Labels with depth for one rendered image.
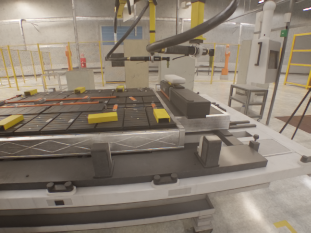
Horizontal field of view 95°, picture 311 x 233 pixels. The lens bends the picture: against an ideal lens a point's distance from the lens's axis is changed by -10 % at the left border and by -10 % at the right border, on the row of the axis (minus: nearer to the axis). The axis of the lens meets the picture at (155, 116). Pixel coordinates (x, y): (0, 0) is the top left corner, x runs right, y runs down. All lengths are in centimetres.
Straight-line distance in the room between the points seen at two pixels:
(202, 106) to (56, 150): 83
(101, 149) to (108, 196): 20
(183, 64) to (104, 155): 521
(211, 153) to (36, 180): 75
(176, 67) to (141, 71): 117
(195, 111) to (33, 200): 89
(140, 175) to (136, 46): 503
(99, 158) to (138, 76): 497
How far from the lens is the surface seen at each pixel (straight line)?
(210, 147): 72
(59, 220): 132
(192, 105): 95
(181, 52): 88
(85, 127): 89
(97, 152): 65
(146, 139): 81
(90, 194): 73
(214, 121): 110
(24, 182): 85
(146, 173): 71
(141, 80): 555
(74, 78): 561
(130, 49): 550
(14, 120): 116
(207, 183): 77
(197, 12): 99
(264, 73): 350
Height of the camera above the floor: 134
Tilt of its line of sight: 20 degrees down
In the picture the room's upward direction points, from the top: straight up
